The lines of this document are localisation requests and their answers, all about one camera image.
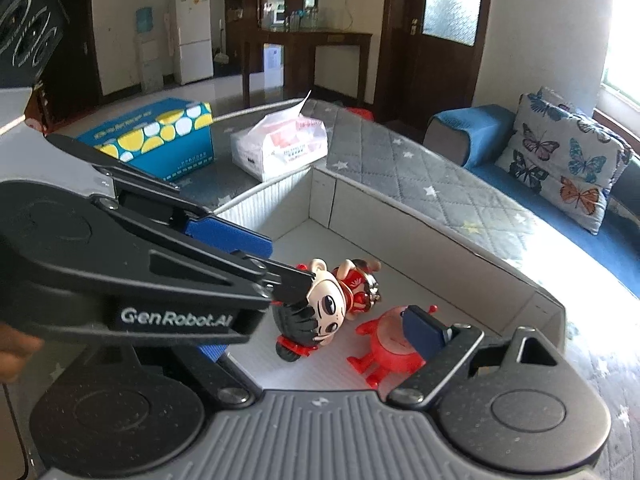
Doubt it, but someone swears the blue yellow tissue box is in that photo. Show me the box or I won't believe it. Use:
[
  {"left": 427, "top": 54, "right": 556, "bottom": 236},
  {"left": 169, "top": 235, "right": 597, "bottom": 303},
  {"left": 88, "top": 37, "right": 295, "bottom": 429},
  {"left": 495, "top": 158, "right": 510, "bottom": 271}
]
[{"left": 76, "top": 98, "right": 216, "bottom": 183}]

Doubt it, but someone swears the large window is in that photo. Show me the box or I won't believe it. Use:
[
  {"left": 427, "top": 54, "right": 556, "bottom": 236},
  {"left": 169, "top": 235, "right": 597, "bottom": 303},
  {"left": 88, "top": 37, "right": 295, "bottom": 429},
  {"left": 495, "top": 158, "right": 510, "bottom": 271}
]
[{"left": 597, "top": 0, "right": 640, "bottom": 131}]

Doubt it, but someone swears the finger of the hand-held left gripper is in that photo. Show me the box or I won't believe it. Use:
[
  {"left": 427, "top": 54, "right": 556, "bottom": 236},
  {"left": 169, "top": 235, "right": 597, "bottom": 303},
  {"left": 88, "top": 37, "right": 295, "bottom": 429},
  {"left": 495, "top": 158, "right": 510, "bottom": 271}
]
[
  {"left": 90, "top": 195, "right": 317, "bottom": 307},
  {"left": 45, "top": 134, "right": 275, "bottom": 261}
]

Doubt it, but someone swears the black-haired red dress doll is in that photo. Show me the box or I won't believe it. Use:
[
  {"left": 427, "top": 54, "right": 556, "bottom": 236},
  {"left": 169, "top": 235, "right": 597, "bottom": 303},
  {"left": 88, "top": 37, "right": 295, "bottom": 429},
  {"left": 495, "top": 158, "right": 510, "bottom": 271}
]
[{"left": 271, "top": 257, "right": 383, "bottom": 363}]

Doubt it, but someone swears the grey cardboard box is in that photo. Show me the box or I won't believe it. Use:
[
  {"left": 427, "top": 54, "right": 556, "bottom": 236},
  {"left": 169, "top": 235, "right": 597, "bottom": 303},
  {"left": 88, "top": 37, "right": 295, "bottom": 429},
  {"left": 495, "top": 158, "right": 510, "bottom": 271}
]
[{"left": 215, "top": 162, "right": 568, "bottom": 396}]

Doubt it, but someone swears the person's left hand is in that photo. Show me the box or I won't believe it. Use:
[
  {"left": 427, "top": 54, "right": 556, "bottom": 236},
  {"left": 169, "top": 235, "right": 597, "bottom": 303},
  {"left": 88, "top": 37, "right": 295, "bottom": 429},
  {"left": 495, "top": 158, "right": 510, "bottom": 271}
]
[{"left": 0, "top": 324, "right": 45, "bottom": 385}]

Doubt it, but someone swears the row of glass jars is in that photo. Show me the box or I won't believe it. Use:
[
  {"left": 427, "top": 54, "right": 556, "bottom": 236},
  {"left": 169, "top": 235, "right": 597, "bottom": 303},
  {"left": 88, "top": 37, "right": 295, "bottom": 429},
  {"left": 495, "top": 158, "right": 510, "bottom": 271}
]
[{"left": 272, "top": 7, "right": 346, "bottom": 31}]

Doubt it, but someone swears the dark wooden console table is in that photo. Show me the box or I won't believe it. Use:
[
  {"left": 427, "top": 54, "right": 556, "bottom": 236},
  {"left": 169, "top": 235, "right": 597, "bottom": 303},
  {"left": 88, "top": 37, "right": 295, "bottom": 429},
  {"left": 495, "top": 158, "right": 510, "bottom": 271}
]
[{"left": 241, "top": 29, "right": 374, "bottom": 107}]

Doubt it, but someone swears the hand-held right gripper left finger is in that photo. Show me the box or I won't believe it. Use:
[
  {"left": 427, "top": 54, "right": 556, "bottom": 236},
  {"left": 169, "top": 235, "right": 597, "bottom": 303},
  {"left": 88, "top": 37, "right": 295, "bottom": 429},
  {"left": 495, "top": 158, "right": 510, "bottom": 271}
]
[{"left": 175, "top": 342, "right": 256, "bottom": 407}]

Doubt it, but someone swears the white refrigerator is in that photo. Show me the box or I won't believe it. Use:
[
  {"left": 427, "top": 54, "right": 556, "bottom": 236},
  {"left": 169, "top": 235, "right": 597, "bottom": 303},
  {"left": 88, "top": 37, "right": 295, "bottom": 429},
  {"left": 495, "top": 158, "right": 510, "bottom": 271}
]
[{"left": 175, "top": 0, "right": 214, "bottom": 86}]

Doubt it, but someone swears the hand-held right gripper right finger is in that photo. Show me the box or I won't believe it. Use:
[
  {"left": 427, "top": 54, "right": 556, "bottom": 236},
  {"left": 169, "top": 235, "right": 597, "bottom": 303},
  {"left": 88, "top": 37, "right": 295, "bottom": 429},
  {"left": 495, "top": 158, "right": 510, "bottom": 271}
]
[{"left": 387, "top": 305, "right": 571, "bottom": 407}]

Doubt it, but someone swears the butterfly print pillow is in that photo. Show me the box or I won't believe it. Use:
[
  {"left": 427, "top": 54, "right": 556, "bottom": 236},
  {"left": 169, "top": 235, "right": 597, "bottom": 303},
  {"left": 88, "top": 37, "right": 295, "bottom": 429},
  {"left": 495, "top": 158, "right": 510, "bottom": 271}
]
[{"left": 495, "top": 86, "right": 633, "bottom": 236}]

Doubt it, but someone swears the blue sofa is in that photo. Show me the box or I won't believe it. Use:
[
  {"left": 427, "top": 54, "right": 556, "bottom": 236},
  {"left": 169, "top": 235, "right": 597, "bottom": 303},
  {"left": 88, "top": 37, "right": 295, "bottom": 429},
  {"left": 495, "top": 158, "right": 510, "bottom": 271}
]
[{"left": 424, "top": 105, "right": 640, "bottom": 301}]

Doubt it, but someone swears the white water dispenser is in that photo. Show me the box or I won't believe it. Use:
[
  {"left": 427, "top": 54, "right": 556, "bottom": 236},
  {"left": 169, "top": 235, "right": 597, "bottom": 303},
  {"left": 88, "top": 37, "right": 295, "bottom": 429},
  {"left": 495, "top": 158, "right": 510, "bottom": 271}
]
[{"left": 135, "top": 7, "right": 166, "bottom": 93}]

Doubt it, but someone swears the white blue carton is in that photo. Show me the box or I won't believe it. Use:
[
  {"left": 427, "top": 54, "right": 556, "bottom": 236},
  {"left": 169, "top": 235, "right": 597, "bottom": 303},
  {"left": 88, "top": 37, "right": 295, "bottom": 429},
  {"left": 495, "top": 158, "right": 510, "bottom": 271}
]
[{"left": 263, "top": 42, "right": 287, "bottom": 88}]

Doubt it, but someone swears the dark plain wooden door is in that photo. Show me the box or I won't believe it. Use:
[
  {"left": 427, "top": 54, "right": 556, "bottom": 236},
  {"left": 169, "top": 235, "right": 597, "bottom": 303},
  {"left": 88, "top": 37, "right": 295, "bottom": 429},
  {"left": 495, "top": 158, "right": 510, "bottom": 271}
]
[{"left": 37, "top": 0, "right": 101, "bottom": 111}]

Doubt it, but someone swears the white pink tissue pack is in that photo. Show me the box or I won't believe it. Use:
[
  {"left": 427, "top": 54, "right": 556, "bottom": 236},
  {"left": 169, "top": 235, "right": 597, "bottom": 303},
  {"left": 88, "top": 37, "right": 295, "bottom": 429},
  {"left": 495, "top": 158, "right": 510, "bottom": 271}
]
[{"left": 230, "top": 91, "right": 329, "bottom": 182}]

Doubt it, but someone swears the dark wooden glass door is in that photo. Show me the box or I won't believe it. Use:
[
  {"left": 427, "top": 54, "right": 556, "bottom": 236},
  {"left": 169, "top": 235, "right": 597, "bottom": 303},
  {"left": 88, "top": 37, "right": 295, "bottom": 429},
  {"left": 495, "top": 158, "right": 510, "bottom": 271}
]
[{"left": 372, "top": 0, "right": 496, "bottom": 123}]

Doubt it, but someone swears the red round toy figure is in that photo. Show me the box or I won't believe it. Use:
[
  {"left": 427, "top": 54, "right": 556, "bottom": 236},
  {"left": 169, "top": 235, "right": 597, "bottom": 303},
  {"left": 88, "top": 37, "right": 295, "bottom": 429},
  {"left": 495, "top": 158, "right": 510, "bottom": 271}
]
[{"left": 346, "top": 304, "right": 443, "bottom": 388}]

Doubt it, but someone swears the grey star-quilted desktop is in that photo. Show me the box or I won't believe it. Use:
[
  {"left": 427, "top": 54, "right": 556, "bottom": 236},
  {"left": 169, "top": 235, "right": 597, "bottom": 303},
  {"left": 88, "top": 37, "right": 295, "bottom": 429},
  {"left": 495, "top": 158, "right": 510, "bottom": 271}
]
[{"left": 0, "top": 97, "right": 640, "bottom": 480}]

